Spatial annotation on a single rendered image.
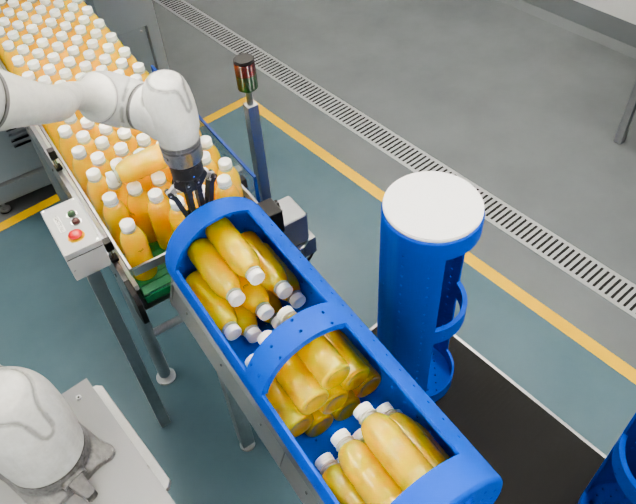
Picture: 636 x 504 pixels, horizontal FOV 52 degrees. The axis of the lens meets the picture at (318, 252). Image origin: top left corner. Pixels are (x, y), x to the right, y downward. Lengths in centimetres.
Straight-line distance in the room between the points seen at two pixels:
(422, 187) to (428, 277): 25
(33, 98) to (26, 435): 56
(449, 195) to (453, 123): 200
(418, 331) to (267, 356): 82
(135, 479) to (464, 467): 63
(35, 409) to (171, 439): 144
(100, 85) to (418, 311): 109
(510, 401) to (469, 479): 135
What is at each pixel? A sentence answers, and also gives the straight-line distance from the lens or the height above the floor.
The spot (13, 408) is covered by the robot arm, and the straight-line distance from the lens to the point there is 122.
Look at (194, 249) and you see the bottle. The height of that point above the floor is 114.
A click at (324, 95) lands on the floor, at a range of 402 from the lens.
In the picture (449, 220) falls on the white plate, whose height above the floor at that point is 104.
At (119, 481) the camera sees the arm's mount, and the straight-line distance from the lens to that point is 139.
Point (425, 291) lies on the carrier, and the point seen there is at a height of 83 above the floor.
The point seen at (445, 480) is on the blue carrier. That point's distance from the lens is 116.
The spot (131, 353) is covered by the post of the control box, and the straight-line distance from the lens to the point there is 225.
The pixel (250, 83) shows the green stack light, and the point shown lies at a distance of 202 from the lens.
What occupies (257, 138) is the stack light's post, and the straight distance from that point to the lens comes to 215.
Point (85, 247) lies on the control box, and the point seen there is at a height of 110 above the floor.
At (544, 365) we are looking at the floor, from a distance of 280.
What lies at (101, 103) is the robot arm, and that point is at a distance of 143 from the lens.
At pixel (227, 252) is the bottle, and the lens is 152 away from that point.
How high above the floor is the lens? 229
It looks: 48 degrees down
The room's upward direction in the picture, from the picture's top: 4 degrees counter-clockwise
